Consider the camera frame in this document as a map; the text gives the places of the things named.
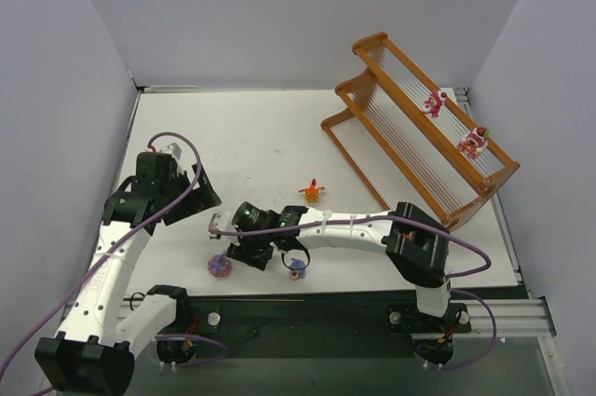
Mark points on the wooden tiered shelf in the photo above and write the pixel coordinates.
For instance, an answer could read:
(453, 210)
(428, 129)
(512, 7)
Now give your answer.
(394, 148)

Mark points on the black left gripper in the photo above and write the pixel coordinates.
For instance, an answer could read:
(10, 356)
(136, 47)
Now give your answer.
(184, 200)

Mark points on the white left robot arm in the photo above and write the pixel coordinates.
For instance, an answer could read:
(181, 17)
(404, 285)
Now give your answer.
(93, 351)

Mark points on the orange dragon toy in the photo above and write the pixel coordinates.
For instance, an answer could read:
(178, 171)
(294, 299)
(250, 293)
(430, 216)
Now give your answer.
(311, 193)

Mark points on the pink bear cake toy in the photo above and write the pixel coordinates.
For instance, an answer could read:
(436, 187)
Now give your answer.
(434, 102)

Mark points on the purple bunny lying toy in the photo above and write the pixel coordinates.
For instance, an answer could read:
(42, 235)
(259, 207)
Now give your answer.
(297, 269)

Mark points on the purple creature on donut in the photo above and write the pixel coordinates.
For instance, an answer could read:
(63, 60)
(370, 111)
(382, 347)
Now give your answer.
(219, 266)

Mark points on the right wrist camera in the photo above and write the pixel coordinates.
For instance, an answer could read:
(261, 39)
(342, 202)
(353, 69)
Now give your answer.
(220, 222)

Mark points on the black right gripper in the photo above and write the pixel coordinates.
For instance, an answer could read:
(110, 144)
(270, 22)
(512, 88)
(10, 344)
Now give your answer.
(251, 255)

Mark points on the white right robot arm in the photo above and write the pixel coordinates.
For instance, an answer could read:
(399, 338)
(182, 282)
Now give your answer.
(416, 244)

